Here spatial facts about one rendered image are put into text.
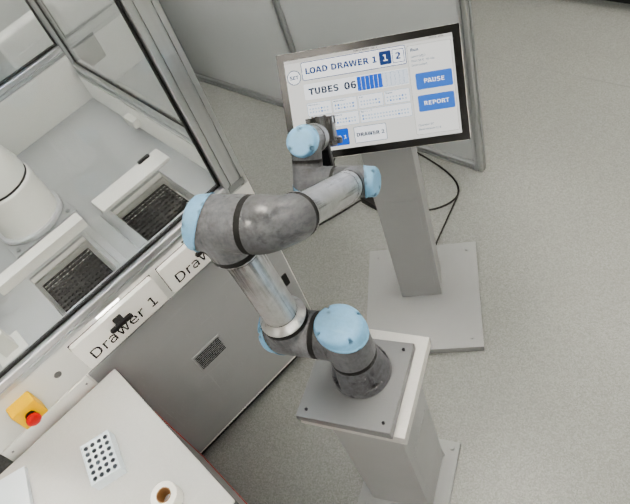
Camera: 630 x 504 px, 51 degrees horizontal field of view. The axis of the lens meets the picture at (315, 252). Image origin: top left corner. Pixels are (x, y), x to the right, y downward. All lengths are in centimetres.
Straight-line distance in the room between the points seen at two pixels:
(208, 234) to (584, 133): 231
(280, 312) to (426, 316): 123
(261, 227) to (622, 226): 196
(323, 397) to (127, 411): 57
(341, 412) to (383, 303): 110
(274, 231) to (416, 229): 119
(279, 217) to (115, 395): 94
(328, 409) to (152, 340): 66
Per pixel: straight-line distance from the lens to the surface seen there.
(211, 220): 124
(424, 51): 189
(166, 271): 193
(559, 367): 254
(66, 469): 195
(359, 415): 164
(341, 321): 151
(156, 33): 167
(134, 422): 190
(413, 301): 267
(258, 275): 137
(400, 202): 222
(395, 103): 189
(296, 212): 122
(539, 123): 332
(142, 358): 209
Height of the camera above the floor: 225
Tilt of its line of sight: 49 degrees down
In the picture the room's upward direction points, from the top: 24 degrees counter-clockwise
